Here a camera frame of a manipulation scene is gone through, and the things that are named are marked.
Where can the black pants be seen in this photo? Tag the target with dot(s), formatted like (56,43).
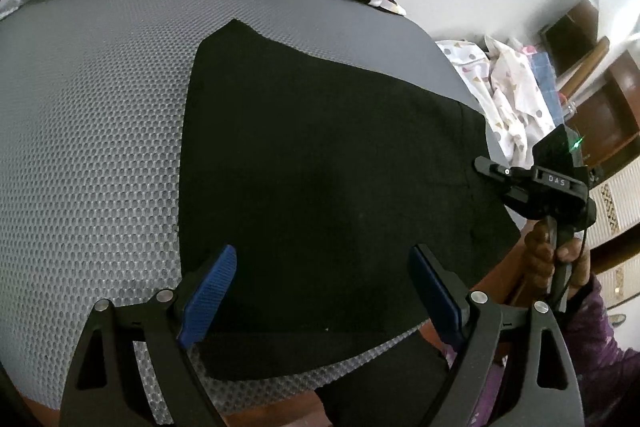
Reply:
(322,176)

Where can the brown wooden furniture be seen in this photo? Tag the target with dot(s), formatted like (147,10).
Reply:
(594,48)

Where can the grey mesh mattress pad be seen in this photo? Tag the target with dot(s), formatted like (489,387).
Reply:
(93,96)

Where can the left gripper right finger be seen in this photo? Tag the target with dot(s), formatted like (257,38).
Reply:
(512,366)

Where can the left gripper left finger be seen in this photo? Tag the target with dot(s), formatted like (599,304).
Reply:
(104,386)

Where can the purple sleeve forearm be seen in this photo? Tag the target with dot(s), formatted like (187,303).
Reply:
(607,376)

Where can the white dotted cloth pile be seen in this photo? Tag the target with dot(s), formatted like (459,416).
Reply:
(502,80)

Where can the person right hand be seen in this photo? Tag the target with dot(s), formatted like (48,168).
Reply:
(541,258)

